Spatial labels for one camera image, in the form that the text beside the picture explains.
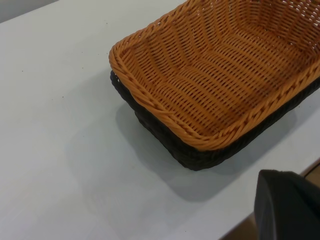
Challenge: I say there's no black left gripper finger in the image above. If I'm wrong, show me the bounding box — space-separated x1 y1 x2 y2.
253 169 320 240

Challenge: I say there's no black wicker basket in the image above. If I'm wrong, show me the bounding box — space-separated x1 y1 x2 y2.
109 71 320 172

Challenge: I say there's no orange wicker basket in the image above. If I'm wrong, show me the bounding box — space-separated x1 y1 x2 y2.
108 0 320 152

